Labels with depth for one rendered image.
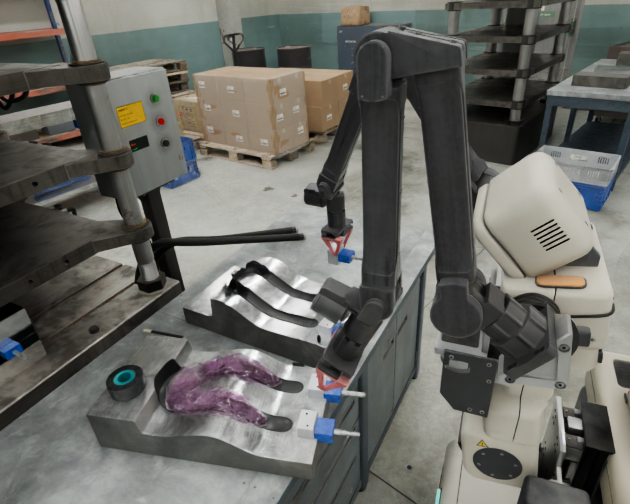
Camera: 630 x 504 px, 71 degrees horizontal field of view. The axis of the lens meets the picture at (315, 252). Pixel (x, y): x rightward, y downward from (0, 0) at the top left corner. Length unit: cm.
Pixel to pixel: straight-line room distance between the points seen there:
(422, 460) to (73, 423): 133
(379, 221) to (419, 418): 158
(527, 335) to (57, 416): 109
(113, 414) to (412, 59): 91
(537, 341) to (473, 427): 43
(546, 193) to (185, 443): 85
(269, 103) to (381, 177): 428
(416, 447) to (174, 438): 124
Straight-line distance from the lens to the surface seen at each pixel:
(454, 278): 69
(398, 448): 207
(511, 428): 109
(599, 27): 737
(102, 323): 162
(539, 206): 79
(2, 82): 144
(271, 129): 497
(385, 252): 70
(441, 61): 58
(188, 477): 109
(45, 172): 145
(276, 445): 102
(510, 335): 74
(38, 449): 129
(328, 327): 117
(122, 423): 111
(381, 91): 59
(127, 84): 168
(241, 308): 128
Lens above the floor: 167
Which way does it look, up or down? 30 degrees down
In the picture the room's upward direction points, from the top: 4 degrees counter-clockwise
